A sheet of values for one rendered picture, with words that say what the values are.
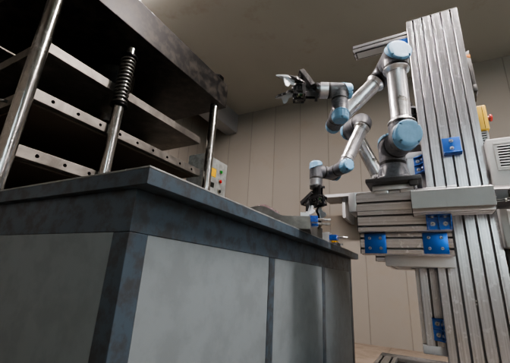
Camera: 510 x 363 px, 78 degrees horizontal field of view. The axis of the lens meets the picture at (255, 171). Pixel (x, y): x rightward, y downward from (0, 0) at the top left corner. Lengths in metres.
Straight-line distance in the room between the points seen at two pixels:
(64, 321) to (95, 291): 0.10
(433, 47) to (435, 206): 0.98
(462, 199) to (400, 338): 2.70
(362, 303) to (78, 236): 3.42
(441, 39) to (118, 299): 1.90
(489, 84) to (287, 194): 2.65
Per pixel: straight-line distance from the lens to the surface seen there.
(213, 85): 2.37
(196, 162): 2.42
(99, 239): 0.76
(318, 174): 1.85
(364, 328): 3.94
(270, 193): 4.43
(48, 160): 1.56
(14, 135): 1.45
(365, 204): 1.50
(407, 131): 1.45
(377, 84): 1.74
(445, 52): 2.03
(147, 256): 0.72
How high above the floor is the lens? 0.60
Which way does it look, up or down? 19 degrees up
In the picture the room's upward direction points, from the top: 3 degrees clockwise
